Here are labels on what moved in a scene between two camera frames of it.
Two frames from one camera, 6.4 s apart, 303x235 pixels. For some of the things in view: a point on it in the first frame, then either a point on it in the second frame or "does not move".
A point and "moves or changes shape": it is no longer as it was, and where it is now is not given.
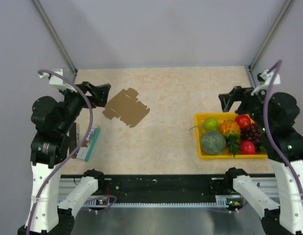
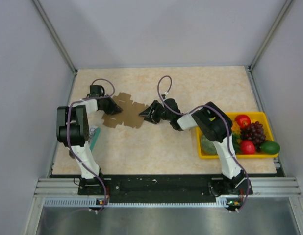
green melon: (213, 142) does not move
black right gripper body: (252, 105) -> (159, 113)
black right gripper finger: (236, 92) -> (149, 111)
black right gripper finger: (227, 100) -> (150, 119)
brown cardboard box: (124, 106) moves or changes shape
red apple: (242, 120) does not move
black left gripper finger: (86, 86) -> (113, 108)
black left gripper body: (73, 102) -> (105, 101)
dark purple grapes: (252, 132) does not move
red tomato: (247, 147) does not move
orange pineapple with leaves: (231, 129) does not move
